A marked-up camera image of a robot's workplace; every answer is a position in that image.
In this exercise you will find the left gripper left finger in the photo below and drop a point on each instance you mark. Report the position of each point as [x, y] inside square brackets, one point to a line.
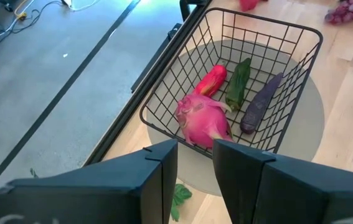
[101, 193]

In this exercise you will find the orange carrot green leaves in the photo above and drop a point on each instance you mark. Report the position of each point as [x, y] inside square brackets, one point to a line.
[180, 194]

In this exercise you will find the red chili pepper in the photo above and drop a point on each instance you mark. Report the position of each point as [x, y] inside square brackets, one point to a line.
[213, 79]

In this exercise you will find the pink dragon fruit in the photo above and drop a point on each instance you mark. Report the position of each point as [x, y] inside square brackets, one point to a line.
[201, 121]

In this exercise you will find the black aluminium frame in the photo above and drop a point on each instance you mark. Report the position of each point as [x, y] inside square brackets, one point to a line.
[139, 95]

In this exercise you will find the red bell pepper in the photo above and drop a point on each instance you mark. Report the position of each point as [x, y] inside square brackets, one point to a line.
[248, 3]

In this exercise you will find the black flat bar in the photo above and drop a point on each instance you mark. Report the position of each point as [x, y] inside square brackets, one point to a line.
[155, 57]

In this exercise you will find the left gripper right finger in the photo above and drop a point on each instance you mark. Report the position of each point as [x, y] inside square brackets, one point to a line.
[288, 193]

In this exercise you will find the green pepper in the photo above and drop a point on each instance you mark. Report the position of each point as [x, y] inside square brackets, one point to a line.
[238, 84]

